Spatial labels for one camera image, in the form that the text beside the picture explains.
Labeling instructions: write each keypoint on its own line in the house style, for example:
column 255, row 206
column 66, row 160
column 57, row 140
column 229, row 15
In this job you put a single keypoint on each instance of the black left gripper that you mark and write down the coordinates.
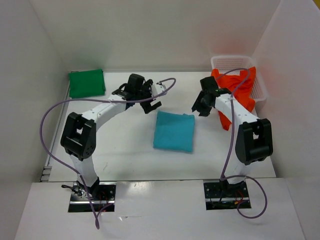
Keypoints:
column 148, row 108

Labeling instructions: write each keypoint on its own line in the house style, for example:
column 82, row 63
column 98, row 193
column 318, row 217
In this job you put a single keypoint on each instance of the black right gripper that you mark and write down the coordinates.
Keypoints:
column 204, row 112

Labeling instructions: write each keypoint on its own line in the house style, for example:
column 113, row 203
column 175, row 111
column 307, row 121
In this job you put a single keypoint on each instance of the light blue t shirt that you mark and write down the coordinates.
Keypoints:
column 174, row 132

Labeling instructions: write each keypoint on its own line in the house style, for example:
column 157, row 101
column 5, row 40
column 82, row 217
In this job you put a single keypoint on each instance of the green t shirt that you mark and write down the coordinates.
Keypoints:
column 85, row 84

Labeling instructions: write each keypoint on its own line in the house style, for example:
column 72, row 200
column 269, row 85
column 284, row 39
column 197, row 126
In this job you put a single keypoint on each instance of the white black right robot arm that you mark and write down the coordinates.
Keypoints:
column 251, row 137

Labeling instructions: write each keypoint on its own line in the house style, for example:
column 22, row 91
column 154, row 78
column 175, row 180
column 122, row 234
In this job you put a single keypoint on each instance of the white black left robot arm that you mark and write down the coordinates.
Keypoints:
column 79, row 134

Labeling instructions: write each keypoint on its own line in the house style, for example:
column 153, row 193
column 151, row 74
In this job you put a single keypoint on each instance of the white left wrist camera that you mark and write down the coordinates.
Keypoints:
column 158, row 90

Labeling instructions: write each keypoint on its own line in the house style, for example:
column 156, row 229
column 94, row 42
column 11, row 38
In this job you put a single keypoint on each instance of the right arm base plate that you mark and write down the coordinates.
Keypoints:
column 219, row 197

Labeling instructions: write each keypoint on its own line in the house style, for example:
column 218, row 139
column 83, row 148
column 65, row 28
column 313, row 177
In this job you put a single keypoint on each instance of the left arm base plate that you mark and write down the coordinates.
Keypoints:
column 104, row 200

